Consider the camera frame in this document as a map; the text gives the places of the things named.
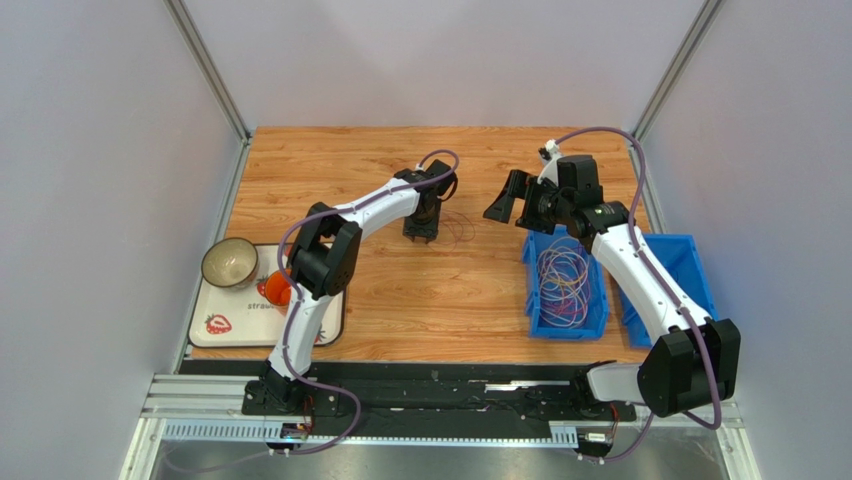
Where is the yellow thin cable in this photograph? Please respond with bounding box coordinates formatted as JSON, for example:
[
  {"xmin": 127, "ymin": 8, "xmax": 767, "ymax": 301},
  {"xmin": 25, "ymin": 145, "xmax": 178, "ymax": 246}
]
[{"xmin": 537, "ymin": 242, "xmax": 594, "ymax": 321}]

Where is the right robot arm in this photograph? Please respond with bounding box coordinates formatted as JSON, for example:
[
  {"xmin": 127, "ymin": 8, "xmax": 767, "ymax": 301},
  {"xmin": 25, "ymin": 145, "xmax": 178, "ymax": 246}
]
[{"xmin": 483, "ymin": 155, "xmax": 741, "ymax": 429}]

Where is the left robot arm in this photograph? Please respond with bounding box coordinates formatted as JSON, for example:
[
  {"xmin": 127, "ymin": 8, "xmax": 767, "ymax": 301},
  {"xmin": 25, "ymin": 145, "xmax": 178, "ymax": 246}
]
[{"xmin": 259, "ymin": 153, "xmax": 458, "ymax": 412}]

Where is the left blue plastic bin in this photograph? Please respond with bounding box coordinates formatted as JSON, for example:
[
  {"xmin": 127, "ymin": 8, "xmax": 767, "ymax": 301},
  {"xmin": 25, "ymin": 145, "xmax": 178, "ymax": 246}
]
[{"xmin": 521, "ymin": 226, "xmax": 610, "ymax": 341}]

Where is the blue plastic bin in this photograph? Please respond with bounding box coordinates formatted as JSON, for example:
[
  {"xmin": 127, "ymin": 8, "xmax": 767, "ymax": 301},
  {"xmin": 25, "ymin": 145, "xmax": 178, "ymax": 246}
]
[
  {"xmin": 521, "ymin": 226, "xmax": 610, "ymax": 341},
  {"xmin": 618, "ymin": 234, "xmax": 719, "ymax": 349}
]

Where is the right blue plastic bin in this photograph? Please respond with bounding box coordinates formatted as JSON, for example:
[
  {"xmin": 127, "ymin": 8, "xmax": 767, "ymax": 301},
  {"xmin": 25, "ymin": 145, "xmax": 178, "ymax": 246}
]
[{"xmin": 618, "ymin": 234, "xmax": 719, "ymax": 349}]

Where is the orange plastic cup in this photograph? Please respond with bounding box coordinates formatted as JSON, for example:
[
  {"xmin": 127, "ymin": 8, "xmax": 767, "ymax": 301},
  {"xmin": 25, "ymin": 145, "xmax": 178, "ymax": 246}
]
[{"xmin": 263, "ymin": 270, "xmax": 292, "ymax": 309}]

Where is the strawberry print tray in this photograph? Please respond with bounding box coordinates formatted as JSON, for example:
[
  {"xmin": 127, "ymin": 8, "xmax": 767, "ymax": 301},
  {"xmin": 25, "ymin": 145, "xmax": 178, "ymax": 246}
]
[{"xmin": 188, "ymin": 242, "xmax": 347, "ymax": 349}]

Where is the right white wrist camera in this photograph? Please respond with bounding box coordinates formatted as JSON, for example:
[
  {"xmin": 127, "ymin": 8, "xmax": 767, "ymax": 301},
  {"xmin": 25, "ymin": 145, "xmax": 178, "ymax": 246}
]
[{"xmin": 537, "ymin": 139, "xmax": 564, "ymax": 185}]

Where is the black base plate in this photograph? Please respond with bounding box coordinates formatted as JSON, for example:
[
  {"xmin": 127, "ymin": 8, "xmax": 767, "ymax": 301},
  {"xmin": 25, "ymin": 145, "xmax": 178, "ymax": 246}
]
[{"xmin": 241, "ymin": 361, "xmax": 637, "ymax": 440}]

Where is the aluminium frame rail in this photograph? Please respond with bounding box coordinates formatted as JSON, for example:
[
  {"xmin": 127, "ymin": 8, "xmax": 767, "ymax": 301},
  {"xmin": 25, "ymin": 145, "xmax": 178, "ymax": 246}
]
[{"xmin": 120, "ymin": 361, "xmax": 760, "ymax": 479}]

